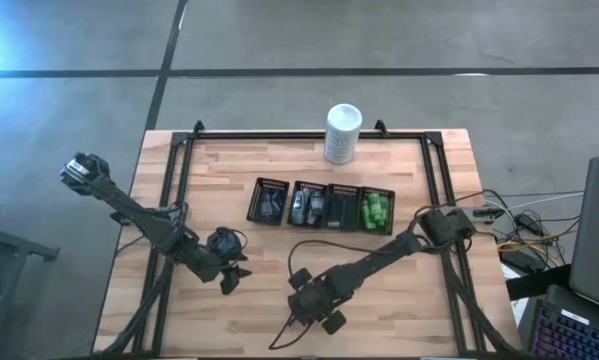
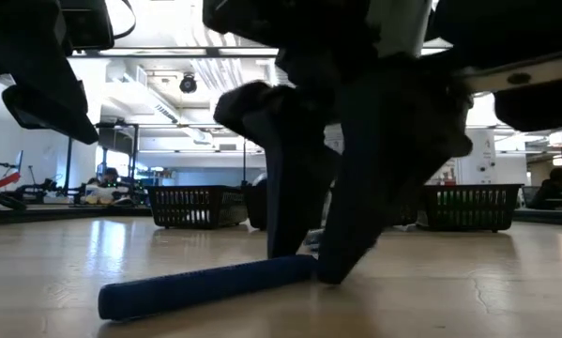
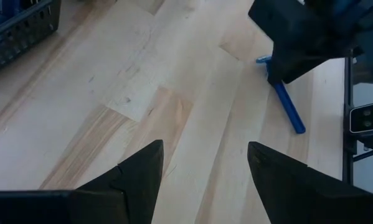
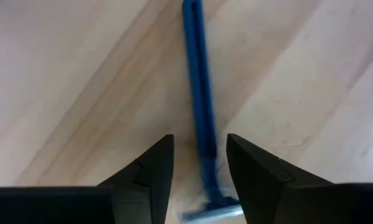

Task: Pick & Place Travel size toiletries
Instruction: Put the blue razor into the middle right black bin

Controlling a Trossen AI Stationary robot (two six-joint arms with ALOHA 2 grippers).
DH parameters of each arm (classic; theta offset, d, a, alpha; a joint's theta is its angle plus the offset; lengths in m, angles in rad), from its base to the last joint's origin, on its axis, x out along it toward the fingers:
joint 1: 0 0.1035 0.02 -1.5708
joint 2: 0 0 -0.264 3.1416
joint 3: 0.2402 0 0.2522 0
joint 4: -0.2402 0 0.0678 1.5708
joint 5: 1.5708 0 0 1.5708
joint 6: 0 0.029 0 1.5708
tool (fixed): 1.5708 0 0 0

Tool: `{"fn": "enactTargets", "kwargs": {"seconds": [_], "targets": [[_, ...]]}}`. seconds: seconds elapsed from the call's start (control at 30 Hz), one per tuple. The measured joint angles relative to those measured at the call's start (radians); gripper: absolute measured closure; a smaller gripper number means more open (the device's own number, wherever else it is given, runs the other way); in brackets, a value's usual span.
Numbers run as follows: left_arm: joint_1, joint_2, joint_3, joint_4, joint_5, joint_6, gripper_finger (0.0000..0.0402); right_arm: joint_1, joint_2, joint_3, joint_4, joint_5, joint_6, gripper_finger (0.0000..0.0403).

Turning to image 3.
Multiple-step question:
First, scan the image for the black aluminium table frame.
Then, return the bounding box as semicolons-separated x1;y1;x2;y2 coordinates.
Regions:
342;57;358;185

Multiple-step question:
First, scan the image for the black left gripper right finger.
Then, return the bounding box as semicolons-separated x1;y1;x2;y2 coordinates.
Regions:
247;141;373;224

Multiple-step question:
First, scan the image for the black perforated plastic basket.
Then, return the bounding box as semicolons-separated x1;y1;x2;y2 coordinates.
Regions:
0;0;62;75

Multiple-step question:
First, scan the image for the table-level camera box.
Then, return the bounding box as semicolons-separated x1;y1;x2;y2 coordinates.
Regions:
349;101;373;163

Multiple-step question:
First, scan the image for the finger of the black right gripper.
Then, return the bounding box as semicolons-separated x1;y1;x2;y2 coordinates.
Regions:
247;0;355;85

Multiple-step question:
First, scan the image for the blue disposable razor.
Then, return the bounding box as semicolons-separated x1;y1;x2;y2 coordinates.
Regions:
256;55;306;134

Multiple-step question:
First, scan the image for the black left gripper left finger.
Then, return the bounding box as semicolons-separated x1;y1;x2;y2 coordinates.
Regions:
0;139;164;224

